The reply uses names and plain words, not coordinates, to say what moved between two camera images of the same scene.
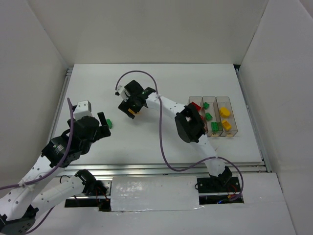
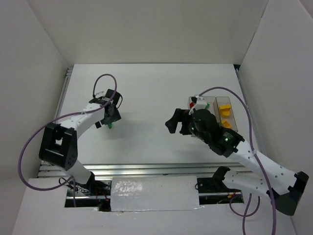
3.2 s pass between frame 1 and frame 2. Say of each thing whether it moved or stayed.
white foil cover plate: stayed
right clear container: stayed
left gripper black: moved
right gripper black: moved
